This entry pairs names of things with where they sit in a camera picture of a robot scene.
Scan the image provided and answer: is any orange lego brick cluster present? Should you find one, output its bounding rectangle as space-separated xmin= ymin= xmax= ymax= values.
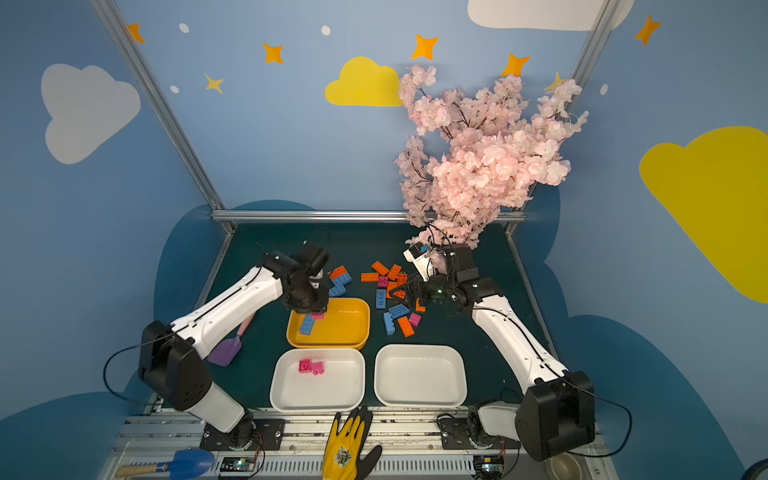
xmin=329 ymin=266 xmax=347 ymax=280

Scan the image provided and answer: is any blue lego brick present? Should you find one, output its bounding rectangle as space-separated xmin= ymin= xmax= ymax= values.
xmin=388 ymin=304 xmax=410 ymax=319
xmin=333 ymin=273 xmax=352 ymax=286
xmin=375 ymin=288 xmax=387 ymax=310
xmin=299 ymin=314 xmax=315 ymax=336
xmin=329 ymin=285 xmax=346 ymax=298

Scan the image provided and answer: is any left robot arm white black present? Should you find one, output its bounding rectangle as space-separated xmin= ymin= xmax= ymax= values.
xmin=138 ymin=243 xmax=329 ymax=448

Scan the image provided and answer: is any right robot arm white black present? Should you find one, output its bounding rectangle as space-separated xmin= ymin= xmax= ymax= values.
xmin=403 ymin=242 xmax=596 ymax=462

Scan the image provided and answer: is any orange lego pile centre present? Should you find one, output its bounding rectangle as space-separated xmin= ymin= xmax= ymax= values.
xmin=386 ymin=264 xmax=408 ymax=300

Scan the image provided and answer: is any yellow plastic tray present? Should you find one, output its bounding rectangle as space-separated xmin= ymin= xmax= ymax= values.
xmin=286 ymin=298 xmax=371 ymax=350

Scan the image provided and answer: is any orange lego plate bottom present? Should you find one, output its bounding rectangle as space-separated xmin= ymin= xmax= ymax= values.
xmin=397 ymin=317 xmax=415 ymax=338

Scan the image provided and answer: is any orange lego brick top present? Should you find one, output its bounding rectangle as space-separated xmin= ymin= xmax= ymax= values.
xmin=372 ymin=261 xmax=389 ymax=276

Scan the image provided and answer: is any right white plastic tray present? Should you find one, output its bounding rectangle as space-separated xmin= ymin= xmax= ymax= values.
xmin=374 ymin=344 xmax=468 ymax=408

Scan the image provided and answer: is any white plastic tray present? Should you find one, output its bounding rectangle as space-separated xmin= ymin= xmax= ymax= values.
xmin=374 ymin=344 xmax=468 ymax=408
xmin=269 ymin=348 xmax=366 ymax=413

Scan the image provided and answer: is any purple pink toy spatula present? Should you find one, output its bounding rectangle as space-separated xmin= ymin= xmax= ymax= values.
xmin=207 ymin=315 xmax=254 ymax=367

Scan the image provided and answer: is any left white plastic tray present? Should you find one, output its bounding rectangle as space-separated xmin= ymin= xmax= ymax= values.
xmin=269 ymin=348 xmax=366 ymax=413

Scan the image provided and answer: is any pink cherry blossom tree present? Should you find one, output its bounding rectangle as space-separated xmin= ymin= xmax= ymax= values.
xmin=395 ymin=65 xmax=588 ymax=248

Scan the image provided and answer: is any yellow black work glove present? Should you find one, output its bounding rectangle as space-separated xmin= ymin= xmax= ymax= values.
xmin=322 ymin=406 xmax=383 ymax=480

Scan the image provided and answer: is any beige ceramic cup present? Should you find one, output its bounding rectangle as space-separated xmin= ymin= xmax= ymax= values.
xmin=544 ymin=453 xmax=583 ymax=480

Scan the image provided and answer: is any blue garden trowel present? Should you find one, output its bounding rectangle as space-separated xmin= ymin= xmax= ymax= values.
xmin=115 ymin=449 xmax=215 ymax=480

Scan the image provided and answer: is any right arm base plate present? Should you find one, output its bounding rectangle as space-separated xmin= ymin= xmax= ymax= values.
xmin=435 ymin=414 xmax=521 ymax=451

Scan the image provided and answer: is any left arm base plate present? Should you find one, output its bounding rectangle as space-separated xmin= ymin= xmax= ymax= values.
xmin=199 ymin=417 xmax=286 ymax=452

